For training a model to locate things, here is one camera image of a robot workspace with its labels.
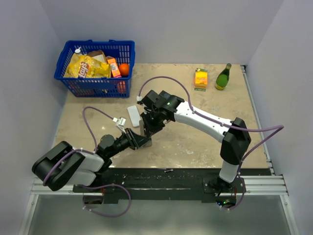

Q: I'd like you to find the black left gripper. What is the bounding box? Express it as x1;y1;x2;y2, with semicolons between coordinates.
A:
108;128;151;158

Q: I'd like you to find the grey remote control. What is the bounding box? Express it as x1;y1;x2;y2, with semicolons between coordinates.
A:
138;119;153;148

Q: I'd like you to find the white remote control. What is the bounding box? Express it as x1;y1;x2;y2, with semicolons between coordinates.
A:
127;105;140;128

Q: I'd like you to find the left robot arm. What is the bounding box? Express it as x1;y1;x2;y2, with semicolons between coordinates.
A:
31;128;151;192

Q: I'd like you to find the black remote control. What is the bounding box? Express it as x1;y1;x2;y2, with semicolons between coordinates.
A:
159;91;171;99

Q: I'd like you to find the orange fruit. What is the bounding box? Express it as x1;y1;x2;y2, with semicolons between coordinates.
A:
119;63;130;77

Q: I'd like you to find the orange juice carton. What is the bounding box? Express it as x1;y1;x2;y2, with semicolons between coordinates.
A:
106;56;122;78

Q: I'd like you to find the yellow orange sponge pack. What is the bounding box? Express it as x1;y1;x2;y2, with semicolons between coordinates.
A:
194;68;208;92

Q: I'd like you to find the blue plastic shopping basket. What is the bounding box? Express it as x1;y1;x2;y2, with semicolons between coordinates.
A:
54;40;135;97

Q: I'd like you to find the green glass bottle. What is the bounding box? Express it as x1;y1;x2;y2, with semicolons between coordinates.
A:
215;63;232;90

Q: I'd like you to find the brown bread bag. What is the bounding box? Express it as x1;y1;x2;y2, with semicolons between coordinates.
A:
87;50;108;64

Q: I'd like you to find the yellow chips bag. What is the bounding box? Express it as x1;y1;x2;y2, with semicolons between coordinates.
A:
64;54;111;79

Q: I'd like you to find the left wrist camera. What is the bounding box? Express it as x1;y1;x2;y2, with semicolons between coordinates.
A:
112;117;126;133

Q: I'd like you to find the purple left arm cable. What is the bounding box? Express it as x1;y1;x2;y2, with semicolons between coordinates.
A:
43;107;115;187

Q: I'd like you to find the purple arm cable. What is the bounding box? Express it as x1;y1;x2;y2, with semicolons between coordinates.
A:
43;107;115;187
138;76;285;177

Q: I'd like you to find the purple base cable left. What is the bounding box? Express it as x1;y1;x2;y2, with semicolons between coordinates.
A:
82;183;133;218

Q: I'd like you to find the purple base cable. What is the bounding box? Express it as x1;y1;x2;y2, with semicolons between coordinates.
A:
82;183;133;218
219;176;247;211

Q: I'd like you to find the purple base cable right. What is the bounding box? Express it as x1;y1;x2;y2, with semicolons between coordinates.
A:
219;176;247;211

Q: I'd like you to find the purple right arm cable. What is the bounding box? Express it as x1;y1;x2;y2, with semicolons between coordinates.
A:
138;76;285;177

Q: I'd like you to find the aluminium rail frame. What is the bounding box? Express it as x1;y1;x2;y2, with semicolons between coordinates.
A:
18;65;300;235

